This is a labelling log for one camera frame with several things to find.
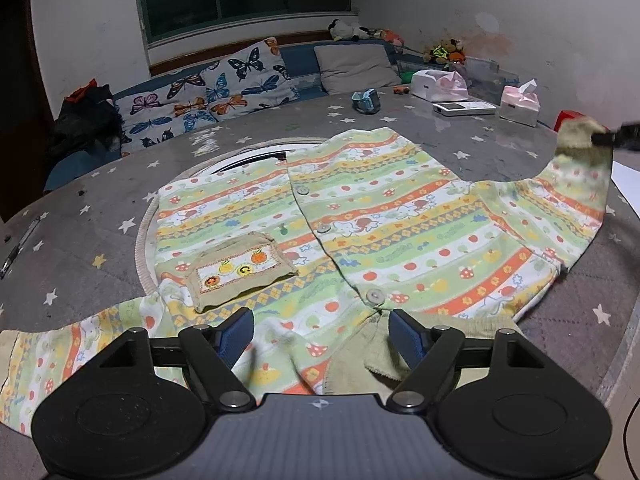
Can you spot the white paper sheet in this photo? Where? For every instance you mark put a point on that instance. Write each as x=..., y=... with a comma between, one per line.
x=627, y=180

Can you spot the small orange toy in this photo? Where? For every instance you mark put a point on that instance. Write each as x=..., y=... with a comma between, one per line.
x=401, y=90

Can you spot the pink tissue pack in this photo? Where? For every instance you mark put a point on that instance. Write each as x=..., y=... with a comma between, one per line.
x=520, y=105

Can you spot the clear plastic storage box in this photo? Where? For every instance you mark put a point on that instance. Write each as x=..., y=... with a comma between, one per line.
x=480, y=72

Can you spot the red object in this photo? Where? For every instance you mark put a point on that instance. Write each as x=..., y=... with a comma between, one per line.
x=567, y=117

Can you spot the striped fruit-print child cardigan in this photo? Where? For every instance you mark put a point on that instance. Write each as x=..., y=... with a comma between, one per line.
x=400, y=220

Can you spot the black and white plush toy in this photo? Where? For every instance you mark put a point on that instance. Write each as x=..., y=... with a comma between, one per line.
x=347, y=30

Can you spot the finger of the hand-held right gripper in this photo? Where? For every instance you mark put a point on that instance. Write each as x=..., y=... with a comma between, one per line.
x=617, y=137

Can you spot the white tissue box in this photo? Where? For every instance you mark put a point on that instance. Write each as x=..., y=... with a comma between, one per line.
x=437, y=85

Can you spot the pen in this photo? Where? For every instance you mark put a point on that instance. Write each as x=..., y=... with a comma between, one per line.
x=17, y=250

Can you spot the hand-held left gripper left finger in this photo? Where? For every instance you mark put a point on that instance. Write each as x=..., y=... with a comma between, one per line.
x=235, y=336

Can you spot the grey pillow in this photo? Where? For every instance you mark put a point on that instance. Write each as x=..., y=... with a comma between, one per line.
x=355, y=67

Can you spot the blue bench sofa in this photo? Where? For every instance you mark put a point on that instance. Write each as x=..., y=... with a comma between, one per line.
x=300, y=60

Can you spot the dark bag with red item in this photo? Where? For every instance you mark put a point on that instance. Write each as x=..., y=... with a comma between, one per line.
x=85, y=120

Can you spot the pile of colourful plush toys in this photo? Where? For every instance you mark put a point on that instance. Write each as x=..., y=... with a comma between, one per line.
x=445, y=52

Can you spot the butterfly-print pillow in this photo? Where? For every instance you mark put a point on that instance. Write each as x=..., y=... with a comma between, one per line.
x=225, y=85

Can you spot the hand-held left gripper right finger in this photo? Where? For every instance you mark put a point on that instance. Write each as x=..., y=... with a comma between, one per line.
x=406, y=336

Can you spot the flat white device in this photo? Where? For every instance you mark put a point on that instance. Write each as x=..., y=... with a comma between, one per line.
x=462, y=108

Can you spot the grey star-print tablecloth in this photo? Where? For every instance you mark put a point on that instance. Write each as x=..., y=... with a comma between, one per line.
x=95, y=200

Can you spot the round white turntable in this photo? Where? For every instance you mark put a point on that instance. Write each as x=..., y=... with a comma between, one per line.
x=250, y=156

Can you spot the small blue object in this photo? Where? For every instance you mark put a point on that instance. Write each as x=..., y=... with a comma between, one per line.
x=365, y=101

